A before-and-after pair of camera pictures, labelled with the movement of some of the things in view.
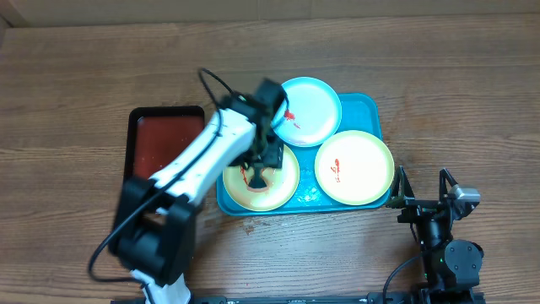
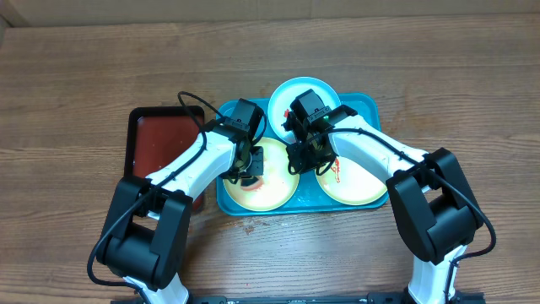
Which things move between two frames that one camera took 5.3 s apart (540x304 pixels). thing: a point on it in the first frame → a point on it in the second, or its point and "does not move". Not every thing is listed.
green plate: x=283 y=189 does not move
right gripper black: x=423 y=204 → x=310 y=153
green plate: x=354 y=167 does not move
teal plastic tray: x=359 y=112 does not move
